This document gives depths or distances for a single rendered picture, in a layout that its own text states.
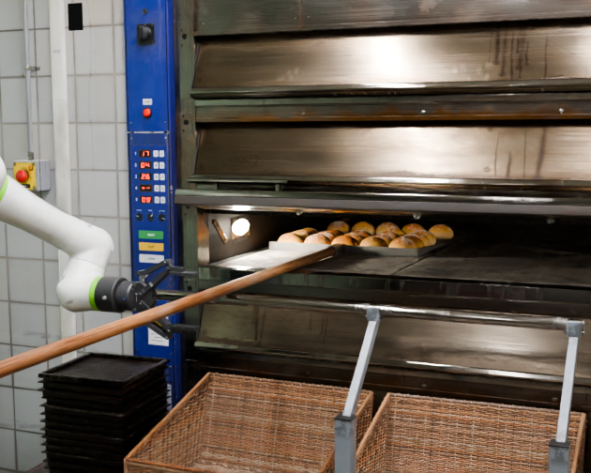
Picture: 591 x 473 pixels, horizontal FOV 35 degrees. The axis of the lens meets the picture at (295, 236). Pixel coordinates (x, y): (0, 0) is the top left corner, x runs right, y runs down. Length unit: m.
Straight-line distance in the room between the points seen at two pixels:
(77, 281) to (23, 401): 1.05
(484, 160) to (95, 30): 1.31
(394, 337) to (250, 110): 0.80
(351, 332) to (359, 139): 0.57
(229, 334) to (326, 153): 0.65
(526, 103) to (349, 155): 0.52
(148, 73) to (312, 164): 0.60
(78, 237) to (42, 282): 0.82
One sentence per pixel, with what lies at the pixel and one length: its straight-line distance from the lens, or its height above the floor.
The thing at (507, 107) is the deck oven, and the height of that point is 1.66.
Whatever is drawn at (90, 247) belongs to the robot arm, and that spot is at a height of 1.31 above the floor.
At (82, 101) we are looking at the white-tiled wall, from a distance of 3.14.
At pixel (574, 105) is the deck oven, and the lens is 2.57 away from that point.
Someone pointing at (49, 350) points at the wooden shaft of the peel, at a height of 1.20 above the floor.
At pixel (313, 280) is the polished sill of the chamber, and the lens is 2.78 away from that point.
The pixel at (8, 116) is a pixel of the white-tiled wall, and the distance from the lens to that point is 3.32.
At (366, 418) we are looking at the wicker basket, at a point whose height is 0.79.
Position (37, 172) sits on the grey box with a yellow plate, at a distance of 3.17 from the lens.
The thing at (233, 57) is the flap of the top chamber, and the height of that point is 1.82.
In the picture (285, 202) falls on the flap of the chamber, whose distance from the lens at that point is 2.63.
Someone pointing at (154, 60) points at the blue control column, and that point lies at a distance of 2.95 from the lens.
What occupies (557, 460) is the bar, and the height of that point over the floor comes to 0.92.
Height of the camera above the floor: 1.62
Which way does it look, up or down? 7 degrees down
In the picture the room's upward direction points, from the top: straight up
